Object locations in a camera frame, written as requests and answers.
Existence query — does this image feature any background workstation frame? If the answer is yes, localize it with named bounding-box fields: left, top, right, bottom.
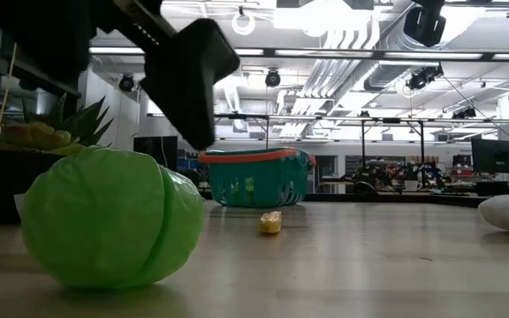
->
left=147, top=112, right=509, bottom=186

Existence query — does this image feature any black ceiling camera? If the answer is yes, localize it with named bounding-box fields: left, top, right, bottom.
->
left=118, top=73, right=136, bottom=93
left=406, top=64, right=444, bottom=92
left=452, top=107, right=478, bottom=120
left=264, top=69, right=282, bottom=88

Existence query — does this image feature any overhead LED light bar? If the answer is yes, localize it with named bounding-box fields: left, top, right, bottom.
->
left=88, top=43, right=509, bottom=63

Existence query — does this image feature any black metal table frame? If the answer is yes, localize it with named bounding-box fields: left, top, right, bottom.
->
left=194, top=188, right=490, bottom=208

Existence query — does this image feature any yellow toy corn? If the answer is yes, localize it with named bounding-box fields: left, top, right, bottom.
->
left=259, top=210, right=284, bottom=236

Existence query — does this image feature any white ring light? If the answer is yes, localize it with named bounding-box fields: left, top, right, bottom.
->
left=231, top=9, right=256, bottom=36

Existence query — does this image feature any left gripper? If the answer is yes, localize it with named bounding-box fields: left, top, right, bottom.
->
left=0, top=0, right=241, bottom=152

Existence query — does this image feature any teal basket with orange rim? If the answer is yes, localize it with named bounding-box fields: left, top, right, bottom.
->
left=197, top=147, right=317, bottom=209

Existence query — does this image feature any black monitor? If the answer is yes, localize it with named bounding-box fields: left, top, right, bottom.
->
left=471, top=139, right=509, bottom=174
left=133, top=135, right=179, bottom=167

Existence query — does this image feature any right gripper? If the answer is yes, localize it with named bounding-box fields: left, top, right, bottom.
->
left=403, top=0, right=447, bottom=48

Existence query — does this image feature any green toy cabbage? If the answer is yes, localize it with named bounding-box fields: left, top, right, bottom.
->
left=20, top=146, right=206, bottom=291

